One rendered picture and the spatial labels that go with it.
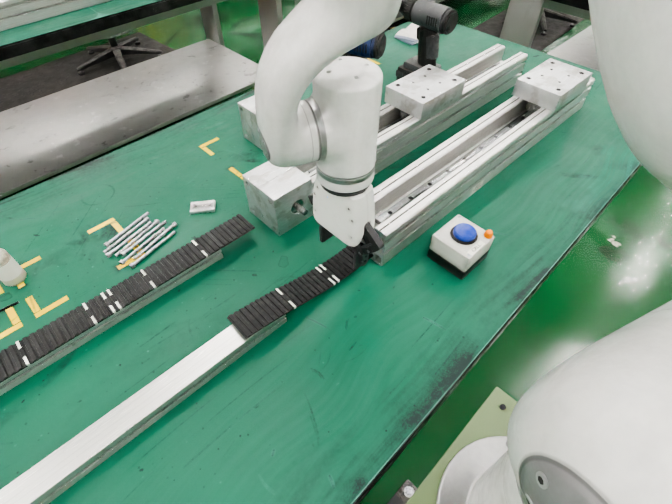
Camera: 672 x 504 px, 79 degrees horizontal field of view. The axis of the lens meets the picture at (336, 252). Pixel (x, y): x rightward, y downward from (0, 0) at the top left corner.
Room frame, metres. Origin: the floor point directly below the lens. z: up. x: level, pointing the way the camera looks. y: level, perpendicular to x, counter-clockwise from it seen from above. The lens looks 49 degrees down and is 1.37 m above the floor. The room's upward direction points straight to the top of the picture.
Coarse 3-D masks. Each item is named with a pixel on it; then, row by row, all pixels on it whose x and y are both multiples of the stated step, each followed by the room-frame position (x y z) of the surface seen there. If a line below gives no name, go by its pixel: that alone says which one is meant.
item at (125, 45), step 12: (552, 12) 3.68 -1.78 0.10; (540, 24) 3.54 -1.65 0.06; (96, 48) 3.05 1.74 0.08; (108, 48) 2.99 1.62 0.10; (120, 48) 2.98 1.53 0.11; (132, 48) 3.00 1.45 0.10; (144, 48) 3.03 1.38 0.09; (96, 60) 2.86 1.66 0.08; (120, 60) 2.84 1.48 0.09; (84, 72) 2.79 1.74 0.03
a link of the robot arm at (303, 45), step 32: (320, 0) 0.43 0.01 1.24; (352, 0) 0.41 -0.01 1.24; (384, 0) 0.42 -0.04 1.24; (288, 32) 0.43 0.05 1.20; (320, 32) 0.41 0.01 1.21; (352, 32) 0.41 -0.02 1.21; (288, 64) 0.40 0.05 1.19; (320, 64) 0.40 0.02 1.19; (256, 96) 0.43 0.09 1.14; (288, 96) 0.39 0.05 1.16; (288, 128) 0.40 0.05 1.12; (288, 160) 0.41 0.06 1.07
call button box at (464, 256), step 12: (456, 216) 0.54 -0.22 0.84; (444, 228) 0.51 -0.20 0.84; (480, 228) 0.51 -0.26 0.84; (432, 240) 0.49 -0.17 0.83; (444, 240) 0.48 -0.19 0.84; (456, 240) 0.48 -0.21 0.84; (480, 240) 0.48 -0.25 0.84; (492, 240) 0.49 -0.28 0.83; (432, 252) 0.49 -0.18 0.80; (444, 252) 0.47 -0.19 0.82; (456, 252) 0.46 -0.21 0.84; (468, 252) 0.45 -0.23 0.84; (480, 252) 0.46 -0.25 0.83; (444, 264) 0.47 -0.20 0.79; (456, 264) 0.45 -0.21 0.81; (468, 264) 0.44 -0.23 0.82; (456, 276) 0.45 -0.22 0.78
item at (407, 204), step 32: (576, 96) 0.96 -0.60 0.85; (480, 128) 0.80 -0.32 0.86; (512, 128) 0.80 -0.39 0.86; (544, 128) 0.88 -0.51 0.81; (416, 160) 0.68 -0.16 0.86; (448, 160) 0.72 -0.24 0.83; (480, 160) 0.68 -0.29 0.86; (512, 160) 0.78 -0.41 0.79; (384, 192) 0.58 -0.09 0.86; (416, 192) 0.61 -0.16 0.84; (448, 192) 0.59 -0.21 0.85; (384, 224) 0.50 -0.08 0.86; (416, 224) 0.53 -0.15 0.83; (384, 256) 0.47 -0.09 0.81
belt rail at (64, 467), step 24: (216, 336) 0.31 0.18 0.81; (240, 336) 0.31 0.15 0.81; (264, 336) 0.32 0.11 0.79; (192, 360) 0.27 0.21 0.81; (216, 360) 0.27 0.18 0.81; (168, 384) 0.23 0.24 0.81; (192, 384) 0.24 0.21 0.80; (120, 408) 0.20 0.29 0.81; (144, 408) 0.20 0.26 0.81; (168, 408) 0.21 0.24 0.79; (96, 432) 0.17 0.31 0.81; (120, 432) 0.17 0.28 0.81; (48, 456) 0.14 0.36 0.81; (72, 456) 0.14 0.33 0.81; (96, 456) 0.14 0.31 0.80; (24, 480) 0.11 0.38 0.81; (48, 480) 0.11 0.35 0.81; (72, 480) 0.12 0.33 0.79
